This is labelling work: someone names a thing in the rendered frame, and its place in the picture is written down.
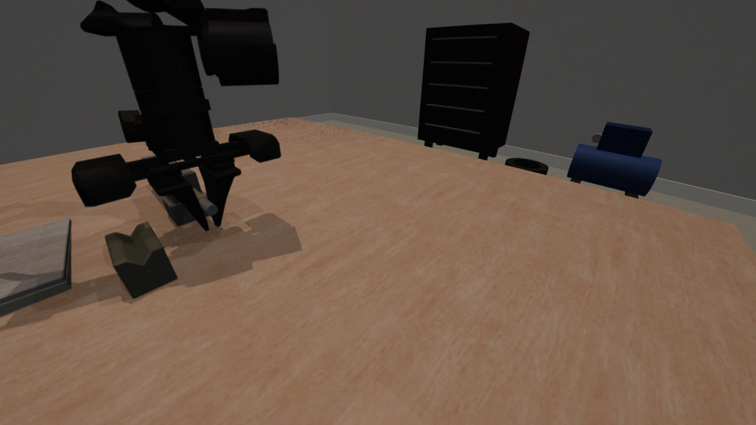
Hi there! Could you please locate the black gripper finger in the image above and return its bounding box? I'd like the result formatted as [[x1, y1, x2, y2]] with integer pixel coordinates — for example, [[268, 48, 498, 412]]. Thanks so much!
[[198, 165, 241, 227], [147, 178, 209, 231]]

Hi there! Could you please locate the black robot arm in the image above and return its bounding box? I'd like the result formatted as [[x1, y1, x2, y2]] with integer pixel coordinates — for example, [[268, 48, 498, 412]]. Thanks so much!
[[80, 0, 279, 151]]

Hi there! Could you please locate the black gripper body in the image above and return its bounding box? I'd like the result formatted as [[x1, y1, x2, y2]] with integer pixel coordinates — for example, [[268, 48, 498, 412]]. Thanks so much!
[[71, 87, 281, 207]]

